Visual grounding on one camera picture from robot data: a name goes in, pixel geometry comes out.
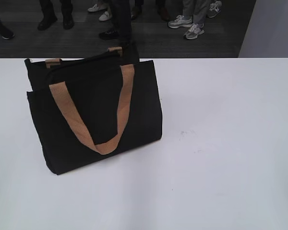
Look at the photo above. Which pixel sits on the grey trouser legs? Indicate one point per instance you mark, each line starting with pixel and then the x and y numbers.
pixel 197 9

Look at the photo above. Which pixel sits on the black shoe far left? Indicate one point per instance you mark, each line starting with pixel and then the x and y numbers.
pixel 5 32

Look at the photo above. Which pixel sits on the black tote bag tan handles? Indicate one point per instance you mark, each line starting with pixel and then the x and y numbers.
pixel 93 108

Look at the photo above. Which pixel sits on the black boot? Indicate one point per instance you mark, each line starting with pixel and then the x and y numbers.
pixel 68 22
pixel 47 22

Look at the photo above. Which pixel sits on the white loafer upper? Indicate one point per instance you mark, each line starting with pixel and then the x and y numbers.
pixel 97 7

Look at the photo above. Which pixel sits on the grey sneaker far right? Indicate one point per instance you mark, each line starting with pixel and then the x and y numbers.
pixel 214 8

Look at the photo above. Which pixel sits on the black boot right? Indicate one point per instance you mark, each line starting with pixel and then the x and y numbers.
pixel 68 22

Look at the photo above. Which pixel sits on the black sneaker centre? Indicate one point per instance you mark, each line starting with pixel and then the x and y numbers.
pixel 109 34

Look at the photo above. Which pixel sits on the grey white sneaker left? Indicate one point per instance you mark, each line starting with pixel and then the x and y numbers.
pixel 180 21

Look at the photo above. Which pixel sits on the black boot left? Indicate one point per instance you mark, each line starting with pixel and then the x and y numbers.
pixel 47 22

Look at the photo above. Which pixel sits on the dark trouser leg centre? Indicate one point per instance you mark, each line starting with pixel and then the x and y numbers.
pixel 122 19

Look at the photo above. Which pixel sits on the grey white sneaker right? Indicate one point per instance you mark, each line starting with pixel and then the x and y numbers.
pixel 194 31

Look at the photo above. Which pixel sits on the white loafer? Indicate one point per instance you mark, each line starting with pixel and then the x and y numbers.
pixel 106 16
pixel 97 7

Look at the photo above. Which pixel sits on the white loafer lower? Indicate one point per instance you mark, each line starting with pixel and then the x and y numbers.
pixel 106 16

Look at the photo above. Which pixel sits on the grey white sneaker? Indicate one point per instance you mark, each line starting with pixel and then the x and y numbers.
pixel 180 21
pixel 194 31

